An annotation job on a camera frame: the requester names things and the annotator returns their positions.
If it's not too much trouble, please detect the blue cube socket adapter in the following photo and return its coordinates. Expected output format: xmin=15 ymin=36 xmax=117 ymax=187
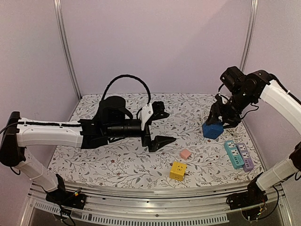
xmin=202 ymin=122 xmax=224 ymax=139

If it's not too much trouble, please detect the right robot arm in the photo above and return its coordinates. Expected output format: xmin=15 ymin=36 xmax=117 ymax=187
xmin=202 ymin=66 xmax=301 ymax=205

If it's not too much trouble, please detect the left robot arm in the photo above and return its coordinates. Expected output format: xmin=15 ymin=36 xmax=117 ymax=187
xmin=0 ymin=95 xmax=175 ymax=204

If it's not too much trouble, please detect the pink plug adapter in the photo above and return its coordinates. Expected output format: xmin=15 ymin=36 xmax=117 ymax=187
xmin=180 ymin=149 xmax=192 ymax=160

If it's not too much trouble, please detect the teal power strip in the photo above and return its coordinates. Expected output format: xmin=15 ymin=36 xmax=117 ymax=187
xmin=224 ymin=140 xmax=244 ymax=169

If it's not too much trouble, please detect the yellow cube socket adapter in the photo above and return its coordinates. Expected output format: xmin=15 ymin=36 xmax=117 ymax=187
xmin=169 ymin=161 xmax=187 ymax=181

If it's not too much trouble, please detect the floral table mat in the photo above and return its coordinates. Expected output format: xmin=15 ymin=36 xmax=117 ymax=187
xmin=48 ymin=94 xmax=264 ymax=189

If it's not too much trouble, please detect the purple power strip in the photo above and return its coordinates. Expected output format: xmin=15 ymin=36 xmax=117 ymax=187
xmin=237 ymin=143 xmax=254 ymax=172

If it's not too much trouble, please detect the beige coiled cable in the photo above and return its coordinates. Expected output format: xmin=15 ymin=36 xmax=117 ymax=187
xmin=222 ymin=122 xmax=244 ymax=140

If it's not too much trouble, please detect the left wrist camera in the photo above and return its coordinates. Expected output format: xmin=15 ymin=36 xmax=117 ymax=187
xmin=138 ymin=104 xmax=154 ymax=131

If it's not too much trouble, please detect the aluminium front rail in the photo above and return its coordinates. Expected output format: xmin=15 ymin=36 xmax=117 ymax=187
xmin=21 ymin=183 xmax=301 ymax=226

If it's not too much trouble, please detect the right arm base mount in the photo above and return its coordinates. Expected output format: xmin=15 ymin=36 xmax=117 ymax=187
xmin=226 ymin=189 xmax=268 ymax=210

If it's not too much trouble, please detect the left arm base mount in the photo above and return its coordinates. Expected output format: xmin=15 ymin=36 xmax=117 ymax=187
xmin=45 ymin=188 xmax=87 ymax=210

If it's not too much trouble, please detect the right aluminium frame post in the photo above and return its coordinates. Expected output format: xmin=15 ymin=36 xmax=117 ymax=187
xmin=239 ymin=0 xmax=259 ymax=72

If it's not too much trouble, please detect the aluminium frame post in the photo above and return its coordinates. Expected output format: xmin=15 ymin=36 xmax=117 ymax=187
xmin=239 ymin=0 xmax=259 ymax=72
xmin=53 ymin=0 xmax=82 ymax=100

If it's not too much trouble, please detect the left aluminium frame post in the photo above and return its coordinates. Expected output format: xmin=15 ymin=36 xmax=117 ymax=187
xmin=53 ymin=0 xmax=82 ymax=100

